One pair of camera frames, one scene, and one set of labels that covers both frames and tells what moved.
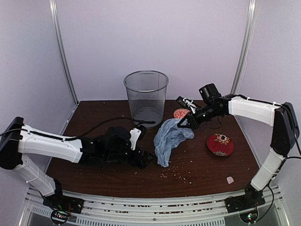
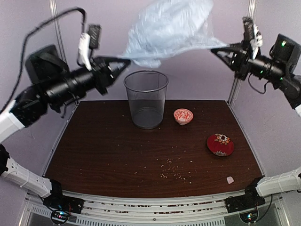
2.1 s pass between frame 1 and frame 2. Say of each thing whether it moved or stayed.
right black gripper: moved
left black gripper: moved
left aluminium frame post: stayed
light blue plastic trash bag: moved
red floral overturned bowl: stayed
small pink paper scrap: stayed
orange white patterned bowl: stayed
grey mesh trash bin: stayed
